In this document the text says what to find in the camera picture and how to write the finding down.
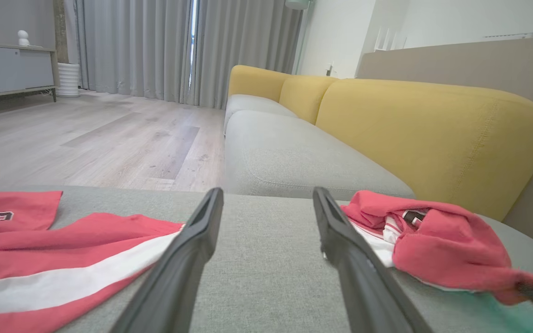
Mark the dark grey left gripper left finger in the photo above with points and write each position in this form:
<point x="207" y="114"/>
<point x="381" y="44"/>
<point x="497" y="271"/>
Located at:
<point x="174" y="282"/>

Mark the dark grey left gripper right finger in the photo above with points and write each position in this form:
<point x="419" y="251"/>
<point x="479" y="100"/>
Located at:
<point x="363" y="286"/>

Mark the red basketball jersey white sleeves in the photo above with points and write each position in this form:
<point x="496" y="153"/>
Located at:
<point x="447" y="249"/>

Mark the red shorts white stripe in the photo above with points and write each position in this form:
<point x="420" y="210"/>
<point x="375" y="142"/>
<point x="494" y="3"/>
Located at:
<point x="40" y="259"/>

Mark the grey sofa seat cushion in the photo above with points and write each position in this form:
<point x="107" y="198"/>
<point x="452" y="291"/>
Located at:
<point x="252" y="104"/>
<point x="289" y="157"/>

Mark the yellow sofa back cushion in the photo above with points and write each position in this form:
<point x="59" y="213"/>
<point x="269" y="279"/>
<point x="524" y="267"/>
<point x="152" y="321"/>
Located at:
<point x="255" y="82"/>
<point x="433" y="138"/>
<point x="306" y="95"/>

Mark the white ribbed cylinder bin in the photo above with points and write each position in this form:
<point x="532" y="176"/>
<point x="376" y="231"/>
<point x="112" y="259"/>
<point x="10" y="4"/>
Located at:
<point x="68" y="79"/>

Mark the grey pleated curtain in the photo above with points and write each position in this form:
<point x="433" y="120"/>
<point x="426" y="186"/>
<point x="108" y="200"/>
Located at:
<point x="132" y="46"/>
<point x="243" y="46"/>

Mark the white router with antennas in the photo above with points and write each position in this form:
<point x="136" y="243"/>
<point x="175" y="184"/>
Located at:
<point x="389" y="41"/>

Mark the flat white device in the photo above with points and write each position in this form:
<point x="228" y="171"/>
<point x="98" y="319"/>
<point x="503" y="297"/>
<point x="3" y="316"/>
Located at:
<point x="511" y="35"/>

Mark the grey low sideboard cabinet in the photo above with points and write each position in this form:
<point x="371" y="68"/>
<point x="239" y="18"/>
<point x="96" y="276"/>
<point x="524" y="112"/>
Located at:
<point x="7" y="69"/>

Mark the small white figurine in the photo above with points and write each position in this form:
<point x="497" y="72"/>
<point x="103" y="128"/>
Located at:
<point x="23" y="39"/>

